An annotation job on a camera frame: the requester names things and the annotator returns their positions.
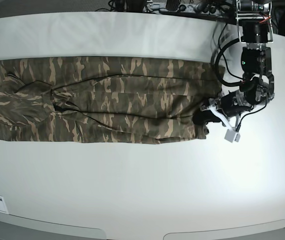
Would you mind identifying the black equipment with cables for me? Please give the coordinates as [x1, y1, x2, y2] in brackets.
[96, 0, 236, 19]

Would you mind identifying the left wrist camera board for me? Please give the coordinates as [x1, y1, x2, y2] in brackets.
[224, 128, 241, 143]

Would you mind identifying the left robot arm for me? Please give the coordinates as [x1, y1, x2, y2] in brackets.
[192, 0, 275, 132]

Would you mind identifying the camouflage T-shirt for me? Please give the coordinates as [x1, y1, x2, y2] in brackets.
[0, 56, 222, 145]

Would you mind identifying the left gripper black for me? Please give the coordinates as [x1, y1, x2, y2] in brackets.
[199, 91, 253, 131]

